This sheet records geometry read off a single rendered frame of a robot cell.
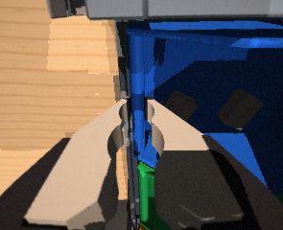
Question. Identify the blue bin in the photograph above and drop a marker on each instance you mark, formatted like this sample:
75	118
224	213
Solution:
163	57

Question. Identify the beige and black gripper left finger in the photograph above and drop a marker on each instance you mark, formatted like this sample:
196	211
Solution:
74	184

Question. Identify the yellow open bin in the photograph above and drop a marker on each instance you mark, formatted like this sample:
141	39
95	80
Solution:
141	227

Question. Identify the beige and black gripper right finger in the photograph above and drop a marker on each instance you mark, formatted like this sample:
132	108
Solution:
198	183

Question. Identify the green open bin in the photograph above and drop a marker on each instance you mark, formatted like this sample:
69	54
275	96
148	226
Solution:
148	215

